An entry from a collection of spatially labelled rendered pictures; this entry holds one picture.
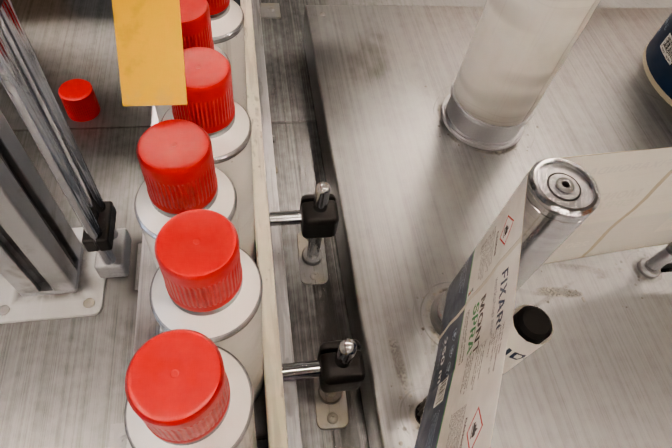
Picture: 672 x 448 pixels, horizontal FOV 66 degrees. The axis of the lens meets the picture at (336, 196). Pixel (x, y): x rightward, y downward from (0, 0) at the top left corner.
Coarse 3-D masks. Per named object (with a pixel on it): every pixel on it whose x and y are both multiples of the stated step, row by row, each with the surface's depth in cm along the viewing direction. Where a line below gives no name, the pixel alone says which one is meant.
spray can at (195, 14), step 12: (180, 0) 29; (192, 0) 29; (204, 0) 29; (180, 12) 28; (192, 12) 28; (204, 12) 29; (192, 24) 28; (204, 24) 29; (192, 36) 29; (204, 36) 30; (216, 48) 33; (228, 60) 33; (156, 108) 34; (168, 108) 32
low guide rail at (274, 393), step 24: (240, 0) 57; (264, 168) 44; (264, 192) 43; (264, 216) 41; (264, 240) 40; (264, 264) 39; (264, 288) 38; (264, 312) 37; (264, 336) 36; (264, 360) 35
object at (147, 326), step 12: (156, 120) 40; (144, 240) 34; (144, 252) 33; (144, 264) 33; (144, 276) 32; (144, 288) 32; (144, 300) 32; (144, 312) 31; (144, 324) 31; (156, 324) 31; (144, 336) 30
